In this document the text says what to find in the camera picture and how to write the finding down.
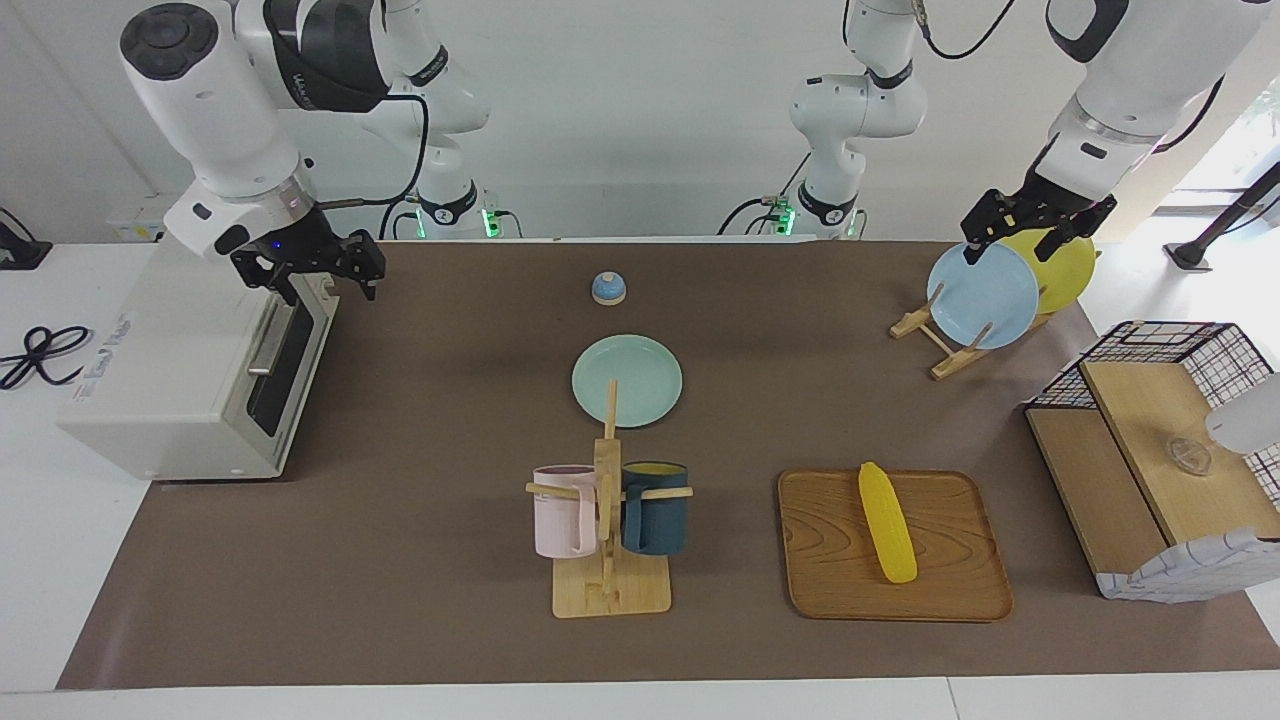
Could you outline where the white power strip box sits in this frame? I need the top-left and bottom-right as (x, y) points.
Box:
(105, 195), (201, 243)

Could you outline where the black left base cable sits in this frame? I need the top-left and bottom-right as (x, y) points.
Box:
(716, 150), (813, 237)

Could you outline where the small clear glass dish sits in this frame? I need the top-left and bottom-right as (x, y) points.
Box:
(1165, 437), (1214, 477)

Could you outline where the yellow plate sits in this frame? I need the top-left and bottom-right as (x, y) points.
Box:
(1000, 228), (1098, 315)

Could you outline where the wire basket wooden shelf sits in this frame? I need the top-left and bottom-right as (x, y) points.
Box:
(1024, 321), (1280, 603)

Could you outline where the white checked fabric liner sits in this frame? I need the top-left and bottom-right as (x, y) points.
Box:
(1096, 527), (1280, 603)

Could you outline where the brown table mat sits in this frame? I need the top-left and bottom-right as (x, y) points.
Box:
(56, 240), (1280, 691)

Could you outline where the light green plate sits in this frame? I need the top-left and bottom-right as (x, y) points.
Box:
(571, 334), (684, 429)

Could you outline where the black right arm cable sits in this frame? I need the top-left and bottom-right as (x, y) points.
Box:
(320, 88), (432, 211)

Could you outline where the white toaster oven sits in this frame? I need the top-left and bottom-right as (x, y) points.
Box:
(57, 235), (341, 483)

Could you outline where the white rounded blurry fixture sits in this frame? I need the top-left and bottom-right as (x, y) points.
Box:
(1204, 372), (1280, 456)

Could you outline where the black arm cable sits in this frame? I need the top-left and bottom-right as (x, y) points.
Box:
(918, 0), (1019, 62)
(320, 88), (432, 211)

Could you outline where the dark blue mug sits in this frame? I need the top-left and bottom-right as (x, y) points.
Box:
(620, 461), (690, 557)

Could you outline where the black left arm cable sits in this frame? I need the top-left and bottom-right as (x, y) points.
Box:
(918, 0), (1019, 62)

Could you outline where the wooden mug tree stand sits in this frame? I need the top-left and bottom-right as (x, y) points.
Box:
(526, 378), (694, 619)

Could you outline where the black clamp mount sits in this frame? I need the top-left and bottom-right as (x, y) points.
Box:
(0, 208), (53, 271)

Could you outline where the black coiled cable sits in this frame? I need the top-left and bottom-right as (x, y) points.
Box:
(0, 325), (94, 391)

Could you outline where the wooden serving tray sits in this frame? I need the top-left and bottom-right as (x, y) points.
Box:
(777, 468), (1014, 623)

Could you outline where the toaster oven glass door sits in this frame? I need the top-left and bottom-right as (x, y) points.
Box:
(245, 275), (341, 443)

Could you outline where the light blue plate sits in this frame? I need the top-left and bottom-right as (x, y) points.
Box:
(926, 241), (1041, 350)

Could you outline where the pink mug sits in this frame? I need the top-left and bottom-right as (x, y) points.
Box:
(532, 464), (601, 559)

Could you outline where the wooden plate rack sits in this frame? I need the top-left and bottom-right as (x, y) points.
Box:
(889, 283), (1051, 382)

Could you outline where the black stand leg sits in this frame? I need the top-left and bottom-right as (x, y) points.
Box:
(1165, 160), (1280, 271)

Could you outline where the yellow corn cob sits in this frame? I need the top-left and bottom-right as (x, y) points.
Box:
(858, 461), (919, 585)

